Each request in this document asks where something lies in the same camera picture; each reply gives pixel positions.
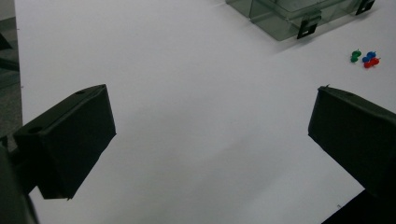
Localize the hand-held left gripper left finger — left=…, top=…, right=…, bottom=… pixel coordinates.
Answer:
left=12, top=83, right=118, bottom=201

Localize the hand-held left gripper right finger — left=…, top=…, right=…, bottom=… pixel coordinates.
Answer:
left=307, top=85, right=396, bottom=200

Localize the red pushpin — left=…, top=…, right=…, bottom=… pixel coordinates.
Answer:
left=362, top=57, right=382, bottom=69

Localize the green pushpin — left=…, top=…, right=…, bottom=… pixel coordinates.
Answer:
left=349, top=49, right=363, bottom=63

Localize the blue pushpin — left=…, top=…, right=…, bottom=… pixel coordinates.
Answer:
left=361, top=50, right=377, bottom=63

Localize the transparent plastic box with latches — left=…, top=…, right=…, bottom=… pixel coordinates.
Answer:
left=225, top=0, right=376, bottom=42

